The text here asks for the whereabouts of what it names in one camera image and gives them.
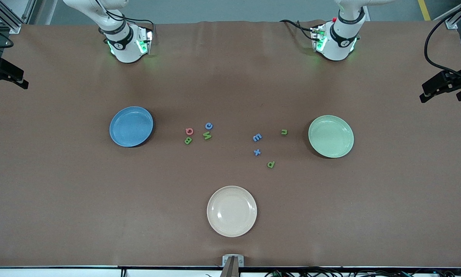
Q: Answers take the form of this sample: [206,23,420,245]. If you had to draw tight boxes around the black right arm base cable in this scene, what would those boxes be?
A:
[125,17,156,27]

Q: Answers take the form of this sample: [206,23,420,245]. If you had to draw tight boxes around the white table edge rail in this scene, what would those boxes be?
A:
[0,265,461,277]

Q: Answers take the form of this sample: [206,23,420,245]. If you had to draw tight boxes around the aluminium frame profile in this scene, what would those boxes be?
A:
[432,0,461,30]
[0,0,37,34]

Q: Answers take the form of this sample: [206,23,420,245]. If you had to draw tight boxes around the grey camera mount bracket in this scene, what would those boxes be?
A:
[221,255,245,277]

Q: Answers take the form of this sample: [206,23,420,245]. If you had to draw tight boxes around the green plate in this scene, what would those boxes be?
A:
[308,115,354,159]

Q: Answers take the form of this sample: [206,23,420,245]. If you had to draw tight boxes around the beige plate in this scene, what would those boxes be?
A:
[206,186,258,237]

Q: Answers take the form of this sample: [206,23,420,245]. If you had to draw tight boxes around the brown table cover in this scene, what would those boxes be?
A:
[0,20,461,268]

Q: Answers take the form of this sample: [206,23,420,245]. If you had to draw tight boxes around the black left arm base cable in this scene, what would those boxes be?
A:
[280,19,319,41]

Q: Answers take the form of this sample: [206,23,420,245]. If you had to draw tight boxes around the black arm base cable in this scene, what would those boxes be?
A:
[280,19,319,41]
[125,17,156,27]

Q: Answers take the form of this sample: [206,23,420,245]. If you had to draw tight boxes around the blue plate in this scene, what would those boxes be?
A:
[109,106,154,147]

